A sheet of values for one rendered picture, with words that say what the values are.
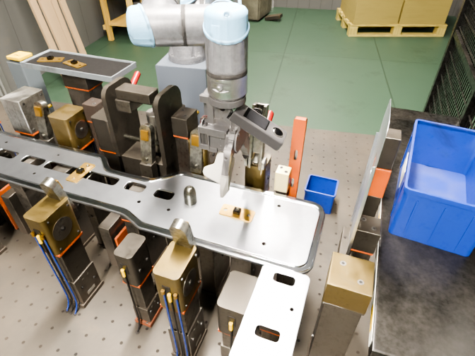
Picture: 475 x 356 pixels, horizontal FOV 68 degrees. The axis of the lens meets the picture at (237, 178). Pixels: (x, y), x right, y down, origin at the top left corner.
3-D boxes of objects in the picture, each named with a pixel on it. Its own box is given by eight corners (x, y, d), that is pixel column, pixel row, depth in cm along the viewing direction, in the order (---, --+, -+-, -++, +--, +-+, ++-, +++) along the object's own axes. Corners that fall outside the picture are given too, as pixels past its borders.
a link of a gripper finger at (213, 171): (201, 192, 75) (210, 150, 74) (227, 198, 73) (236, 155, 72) (196, 193, 72) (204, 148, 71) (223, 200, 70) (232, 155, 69)
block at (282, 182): (267, 263, 111) (275, 171, 88) (270, 254, 113) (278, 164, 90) (278, 265, 110) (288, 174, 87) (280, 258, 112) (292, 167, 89)
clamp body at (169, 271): (165, 366, 87) (140, 284, 65) (186, 323, 96) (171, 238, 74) (189, 376, 85) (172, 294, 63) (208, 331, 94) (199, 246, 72)
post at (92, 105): (110, 198, 134) (80, 103, 109) (118, 191, 138) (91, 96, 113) (121, 202, 133) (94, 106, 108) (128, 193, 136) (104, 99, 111)
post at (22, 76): (46, 161, 153) (4, 62, 125) (59, 152, 158) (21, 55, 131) (60, 164, 151) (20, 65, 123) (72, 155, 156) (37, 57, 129)
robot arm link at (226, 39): (247, -1, 61) (251, 12, 54) (246, 61, 68) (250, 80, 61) (202, 0, 60) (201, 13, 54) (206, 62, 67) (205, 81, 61)
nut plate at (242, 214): (218, 214, 85) (218, 210, 85) (223, 203, 88) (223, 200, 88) (251, 222, 83) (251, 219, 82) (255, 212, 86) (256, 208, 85)
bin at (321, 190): (301, 208, 130) (304, 189, 125) (306, 191, 137) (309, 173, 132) (331, 215, 127) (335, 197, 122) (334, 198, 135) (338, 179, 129)
